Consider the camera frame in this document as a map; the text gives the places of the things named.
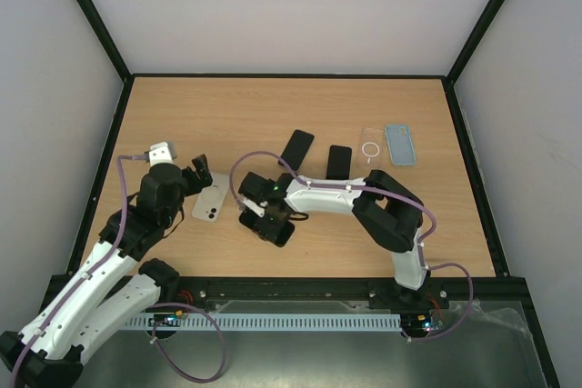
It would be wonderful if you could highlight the white phone face down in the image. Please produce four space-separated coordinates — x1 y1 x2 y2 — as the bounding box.
191 172 229 223

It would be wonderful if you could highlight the black phone from blue case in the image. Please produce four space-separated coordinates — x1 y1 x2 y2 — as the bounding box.
326 144 352 180

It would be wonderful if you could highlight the clear phone case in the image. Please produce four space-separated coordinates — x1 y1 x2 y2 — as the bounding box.
357 127 384 170

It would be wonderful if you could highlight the light blue phone case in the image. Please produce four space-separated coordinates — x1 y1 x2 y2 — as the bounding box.
385 124 416 166

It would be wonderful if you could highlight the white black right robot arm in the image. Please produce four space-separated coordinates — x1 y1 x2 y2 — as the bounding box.
238 170 429 308

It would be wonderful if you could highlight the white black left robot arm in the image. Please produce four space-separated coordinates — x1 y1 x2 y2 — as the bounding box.
1 149 213 387

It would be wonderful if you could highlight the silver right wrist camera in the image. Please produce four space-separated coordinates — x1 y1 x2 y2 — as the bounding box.
236 196 268 218

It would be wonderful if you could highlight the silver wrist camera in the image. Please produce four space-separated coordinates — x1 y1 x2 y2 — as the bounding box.
146 141 177 166
236 196 268 218

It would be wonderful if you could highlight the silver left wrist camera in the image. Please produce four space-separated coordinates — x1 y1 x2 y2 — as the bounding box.
146 141 177 166

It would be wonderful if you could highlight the white slotted cable duct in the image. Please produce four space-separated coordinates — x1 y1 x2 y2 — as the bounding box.
121 313 401 332

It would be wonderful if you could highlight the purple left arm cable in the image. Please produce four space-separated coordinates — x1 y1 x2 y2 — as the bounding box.
8 154 151 388

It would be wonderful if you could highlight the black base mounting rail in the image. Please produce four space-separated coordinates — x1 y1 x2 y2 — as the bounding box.
161 276 533 313

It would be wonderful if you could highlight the black enclosure frame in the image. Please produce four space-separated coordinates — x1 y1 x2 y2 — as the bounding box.
8 0 563 388

